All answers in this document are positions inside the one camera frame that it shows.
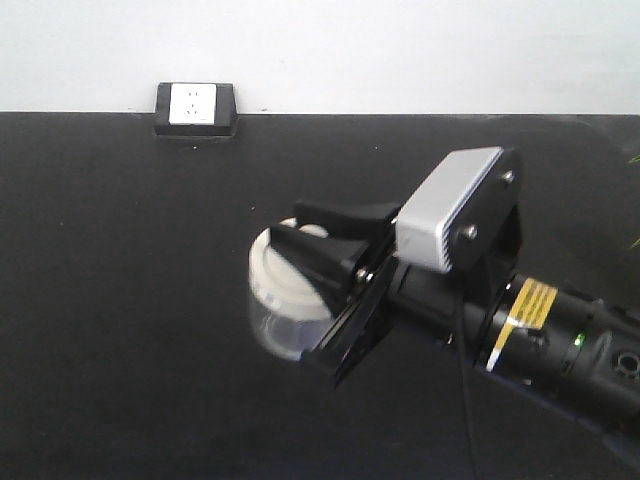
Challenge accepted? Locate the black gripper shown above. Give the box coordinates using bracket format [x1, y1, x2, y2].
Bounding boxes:
[269, 200, 510, 386]

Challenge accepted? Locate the glass jar with cream lid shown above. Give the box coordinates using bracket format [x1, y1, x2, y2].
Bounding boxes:
[248, 228, 335, 361]

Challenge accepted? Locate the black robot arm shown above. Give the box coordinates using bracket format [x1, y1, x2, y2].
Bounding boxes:
[269, 202, 639, 442]

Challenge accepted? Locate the black bench power socket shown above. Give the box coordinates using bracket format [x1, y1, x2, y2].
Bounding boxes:
[154, 82, 238, 139]

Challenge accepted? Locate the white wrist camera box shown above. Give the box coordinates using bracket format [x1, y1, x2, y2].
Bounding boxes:
[394, 146, 504, 274]

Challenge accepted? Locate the black camera cable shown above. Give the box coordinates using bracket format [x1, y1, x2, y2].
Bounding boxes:
[452, 294, 484, 480]

